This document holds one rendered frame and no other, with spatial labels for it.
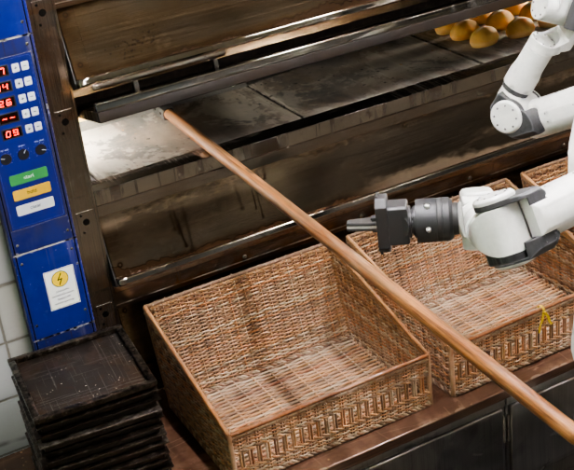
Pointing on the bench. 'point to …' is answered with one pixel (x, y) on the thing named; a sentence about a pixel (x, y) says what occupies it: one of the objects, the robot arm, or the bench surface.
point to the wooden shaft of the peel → (549, 414)
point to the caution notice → (61, 287)
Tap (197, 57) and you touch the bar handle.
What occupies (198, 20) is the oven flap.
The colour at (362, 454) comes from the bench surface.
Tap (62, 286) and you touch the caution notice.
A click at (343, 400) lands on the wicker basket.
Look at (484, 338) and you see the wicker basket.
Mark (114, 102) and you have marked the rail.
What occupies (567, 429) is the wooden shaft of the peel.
